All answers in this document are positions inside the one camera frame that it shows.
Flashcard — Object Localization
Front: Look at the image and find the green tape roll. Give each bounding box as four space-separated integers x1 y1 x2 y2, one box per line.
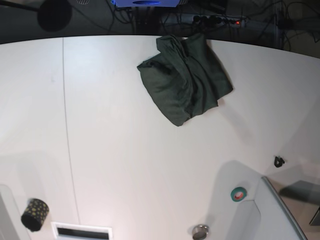
230 186 248 202

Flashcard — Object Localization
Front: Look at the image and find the blue box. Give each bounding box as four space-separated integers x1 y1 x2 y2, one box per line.
110 0 188 8

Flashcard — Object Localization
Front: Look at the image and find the dark green t-shirt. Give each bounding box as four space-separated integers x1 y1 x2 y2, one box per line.
137 33 233 127

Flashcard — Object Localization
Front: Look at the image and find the white slotted tray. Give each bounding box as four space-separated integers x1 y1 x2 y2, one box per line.
51 221 114 240

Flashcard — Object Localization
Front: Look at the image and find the round metal tin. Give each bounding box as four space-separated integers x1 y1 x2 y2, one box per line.
191 224 209 240

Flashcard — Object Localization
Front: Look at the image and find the black gold dotted cup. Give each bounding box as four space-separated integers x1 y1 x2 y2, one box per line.
20 198 50 232

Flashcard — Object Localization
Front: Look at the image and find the black round stand base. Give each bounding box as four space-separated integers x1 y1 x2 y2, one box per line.
37 0 72 32

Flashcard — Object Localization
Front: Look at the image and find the white power strip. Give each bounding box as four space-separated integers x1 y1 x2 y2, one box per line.
160 13 249 28

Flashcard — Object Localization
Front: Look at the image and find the small black clip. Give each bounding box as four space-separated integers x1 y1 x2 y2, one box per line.
273 156 286 168

